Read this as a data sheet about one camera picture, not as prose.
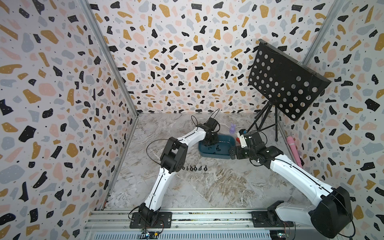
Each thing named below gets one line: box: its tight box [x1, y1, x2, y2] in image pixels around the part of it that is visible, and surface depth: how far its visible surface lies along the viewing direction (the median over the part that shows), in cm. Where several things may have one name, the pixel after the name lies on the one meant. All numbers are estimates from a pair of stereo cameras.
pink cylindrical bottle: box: [286, 136, 303, 169], surface depth 104 cm
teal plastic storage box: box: [198, 134, 236, 159], surface depth 102 cm
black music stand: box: [246, 39, 332, 142], surface depth 76 cm
